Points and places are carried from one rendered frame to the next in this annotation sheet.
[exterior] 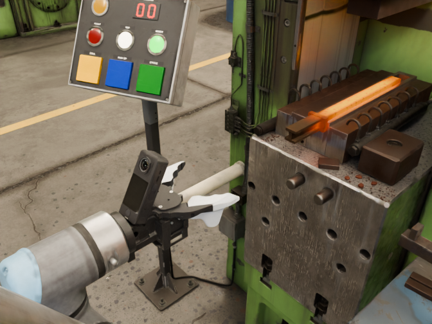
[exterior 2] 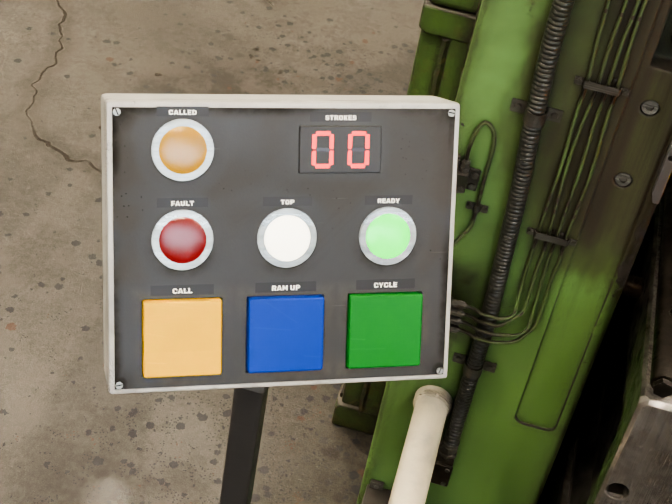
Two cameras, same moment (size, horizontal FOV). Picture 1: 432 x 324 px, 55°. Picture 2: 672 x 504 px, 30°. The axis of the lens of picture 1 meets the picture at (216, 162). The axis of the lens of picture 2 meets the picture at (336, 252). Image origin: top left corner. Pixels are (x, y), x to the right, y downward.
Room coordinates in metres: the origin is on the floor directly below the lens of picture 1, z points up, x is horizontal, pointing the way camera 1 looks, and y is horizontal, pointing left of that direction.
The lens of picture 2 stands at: (0.42, 0.81, 1.87)
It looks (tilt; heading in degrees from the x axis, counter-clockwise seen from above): 41 degrees down; 319
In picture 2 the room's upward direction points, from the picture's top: 11 degrees clockwise
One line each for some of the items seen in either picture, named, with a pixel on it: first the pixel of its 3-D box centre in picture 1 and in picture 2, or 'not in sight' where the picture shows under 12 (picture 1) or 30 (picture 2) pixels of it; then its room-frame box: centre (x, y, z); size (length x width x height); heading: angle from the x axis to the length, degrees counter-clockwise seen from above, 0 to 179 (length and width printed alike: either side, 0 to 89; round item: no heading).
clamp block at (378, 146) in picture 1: (391, 155); not in sight; (0.76, -0.38, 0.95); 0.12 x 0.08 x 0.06; 132
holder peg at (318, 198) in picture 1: (323, 196); not in sight; (0.72, -0.24, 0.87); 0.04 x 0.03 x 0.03; 132
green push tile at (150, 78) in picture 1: (150, 80); (383, 329); (1.06, 0.18, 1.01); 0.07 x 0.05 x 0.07; 67
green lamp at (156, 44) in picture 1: (156, 44); (387, 236); (1.10, 0.16, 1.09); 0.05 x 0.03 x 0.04; 42
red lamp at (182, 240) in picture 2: (95, 36); (182, 240); (1.18, 0.34, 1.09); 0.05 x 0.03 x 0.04; 42
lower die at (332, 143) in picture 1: (357, 105); not in sight; (1.00, -0.37, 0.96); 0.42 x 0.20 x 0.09; 132
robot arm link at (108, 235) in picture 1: (105, 242); not in sight; (0.47, 0.17, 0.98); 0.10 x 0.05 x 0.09; 42
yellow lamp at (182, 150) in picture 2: (99, 6); (182, 150); (1.22, 0.33, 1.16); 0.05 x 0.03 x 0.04; 42
